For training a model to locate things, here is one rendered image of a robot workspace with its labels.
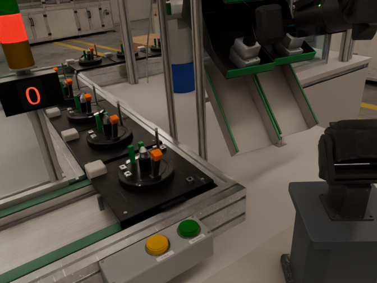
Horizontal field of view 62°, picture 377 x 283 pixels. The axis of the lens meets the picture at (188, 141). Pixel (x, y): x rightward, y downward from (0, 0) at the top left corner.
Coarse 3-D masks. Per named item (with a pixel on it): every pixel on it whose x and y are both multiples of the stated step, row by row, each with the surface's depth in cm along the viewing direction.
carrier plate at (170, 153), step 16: (176, 160) 84; (112, 176) 79; (176, 176) 77; (192, 176) 77; (208, 176) 76; (112, 192) 73; (128, 192) 73; (144, 192) 72; (160, 192) 72; (176, 192) 72; (192, 192) 72; (112, 208) 68; (128, 208) 67; (144, 208) 67; (160, 208) 69; (128, 224) 65
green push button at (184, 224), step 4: (184, 220) 63; (188, 220) 63; (192, 220) 63; (180, 224) 62; (184, 224) 62; (188, 224) 62; (192, 224) 62; (196, 224) 62; (180, 228) 61; (184, 228) 61; (188, 228) 61; (192, 228) 61; (196, 228) 61; (180, 232) 61; (184, 232) 60; (188, 232) 60; (192, 232) 60; (196, 232) 61; (188, 236) 60
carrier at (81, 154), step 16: (96, 128) 101; (128, 128) 99; (144, 128) 103; (80, 144) 96; (96, 144) 91; (112, 144) 91; (128, 144) 94; (144, 144) 93; (160, 144) 94; (80, 160) 87; (96, 160) 87; (112, 160) 87
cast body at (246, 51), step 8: (240, 40) 72; (248, 40) 70; (232, 48) 75; (240, 48) 72; (248, 48) 70; (256, 48) 72; (232, 56) 75; (240, 56) 73; (248, 56) 72; (256, 56) 74; (240, 64) 74; (248, 64) 72; (256, 64) 74
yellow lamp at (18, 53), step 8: (8, 48) 61; (16, 48) 61; (24, 48) 62; (8, 56) 62; (16, 56) 62; (24, 56) 63; (32, 56) 65; (8, 64) 63; (16, 64) 62; (24, 64) 63; (32, 64) 64
